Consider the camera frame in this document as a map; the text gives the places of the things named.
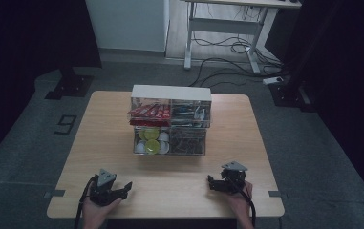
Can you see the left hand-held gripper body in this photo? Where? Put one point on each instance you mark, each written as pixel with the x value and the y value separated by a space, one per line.
pixel 103 191

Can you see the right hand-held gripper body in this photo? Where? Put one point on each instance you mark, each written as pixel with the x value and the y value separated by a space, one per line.
pixel 233 178

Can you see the clear plastic drawer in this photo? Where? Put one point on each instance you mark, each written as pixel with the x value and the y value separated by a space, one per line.
pixel 135 103
pixel 206 106
pixel 203 152
pixel 136 152

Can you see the clear drawer organizer white top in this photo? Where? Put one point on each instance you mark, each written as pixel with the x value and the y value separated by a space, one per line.
pixel 170 92

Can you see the person's left hand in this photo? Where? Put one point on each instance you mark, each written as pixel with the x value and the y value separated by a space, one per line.
pixel 94 212

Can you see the person's right hand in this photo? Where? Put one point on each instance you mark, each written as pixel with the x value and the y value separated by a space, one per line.
pixel 241 203

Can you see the white lid capsule cup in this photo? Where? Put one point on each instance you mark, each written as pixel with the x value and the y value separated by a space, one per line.
pixel 163 136
pixel 140 147
pixel 164 148

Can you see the grey tape strip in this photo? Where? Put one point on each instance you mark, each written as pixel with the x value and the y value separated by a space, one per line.
pixel 55 193
pixel 276 193

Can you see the pile of brown sachets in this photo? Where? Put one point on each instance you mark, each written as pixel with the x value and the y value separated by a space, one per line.
pixel 186 141

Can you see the pile of dark sachets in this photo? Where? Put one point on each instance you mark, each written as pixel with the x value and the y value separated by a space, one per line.
pixel 186 114

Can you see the pile of red packets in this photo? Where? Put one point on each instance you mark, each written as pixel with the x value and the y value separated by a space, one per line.
pixel 151 112

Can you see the black stand base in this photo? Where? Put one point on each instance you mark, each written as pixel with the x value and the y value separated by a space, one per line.
pixel 288 95
pixel 71 85

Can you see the white power strip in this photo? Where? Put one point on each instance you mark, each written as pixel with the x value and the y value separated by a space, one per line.
pixel 272 80

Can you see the black curtain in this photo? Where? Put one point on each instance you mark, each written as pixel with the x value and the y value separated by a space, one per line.
pixel 20 47
pixel 345 63

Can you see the white metal frame desk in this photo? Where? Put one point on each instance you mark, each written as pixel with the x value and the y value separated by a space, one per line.
pixel 224 26

